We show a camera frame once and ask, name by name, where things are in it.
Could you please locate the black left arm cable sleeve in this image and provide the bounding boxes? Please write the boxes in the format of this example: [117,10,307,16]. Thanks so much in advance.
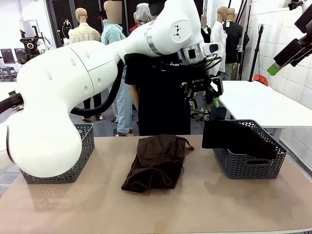
[0,59,126,117]

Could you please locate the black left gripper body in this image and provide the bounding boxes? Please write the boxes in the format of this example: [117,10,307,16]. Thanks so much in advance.
[180,75,213,96]

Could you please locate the dark brown garment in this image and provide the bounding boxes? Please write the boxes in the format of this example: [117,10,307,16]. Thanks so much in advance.
[121,134,195,193]

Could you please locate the black camera tripod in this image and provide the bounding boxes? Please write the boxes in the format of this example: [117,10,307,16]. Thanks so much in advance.
[19,25,45,65]

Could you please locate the red object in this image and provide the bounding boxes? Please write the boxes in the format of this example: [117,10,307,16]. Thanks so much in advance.
[253,74,268,87]

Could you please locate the mannequin in light blue fleece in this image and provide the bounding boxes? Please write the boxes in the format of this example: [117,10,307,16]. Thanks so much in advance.
[101,0,134,137]

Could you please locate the grey plastic basket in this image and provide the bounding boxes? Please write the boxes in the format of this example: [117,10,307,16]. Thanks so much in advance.
[20,123,96,184]
[211,119,288,180]

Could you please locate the grey stool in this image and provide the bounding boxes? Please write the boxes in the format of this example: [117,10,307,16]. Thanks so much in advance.
[0,67,20,82]

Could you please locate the person in black t-shirt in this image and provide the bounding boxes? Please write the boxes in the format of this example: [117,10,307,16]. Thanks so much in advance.
[124,0,211,136]

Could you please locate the mannequin in plaid hoodie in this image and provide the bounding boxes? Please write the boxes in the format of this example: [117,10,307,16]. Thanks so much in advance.
[133,2,155,28]

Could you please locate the mannequin in black shirt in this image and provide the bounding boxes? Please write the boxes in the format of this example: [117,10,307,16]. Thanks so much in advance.
[223,8,251,81]

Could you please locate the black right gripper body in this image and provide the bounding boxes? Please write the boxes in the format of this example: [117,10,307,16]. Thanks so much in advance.
[294,8,312,44]

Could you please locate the person's right forearm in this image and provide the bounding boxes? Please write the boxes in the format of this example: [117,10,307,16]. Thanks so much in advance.
[128,84,140,111]

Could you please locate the black light stand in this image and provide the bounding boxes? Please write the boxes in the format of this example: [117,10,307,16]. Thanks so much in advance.
[249,23,265,81]

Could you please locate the mannequin in beige shirt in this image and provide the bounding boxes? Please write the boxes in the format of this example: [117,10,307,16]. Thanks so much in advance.
[69,8,103,122]

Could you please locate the black garment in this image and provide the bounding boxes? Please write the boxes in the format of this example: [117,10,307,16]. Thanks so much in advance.
[201,120,278,160]

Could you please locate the mannequin in white shirt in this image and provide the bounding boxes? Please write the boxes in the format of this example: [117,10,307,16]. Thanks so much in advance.
[210,6,229,80]

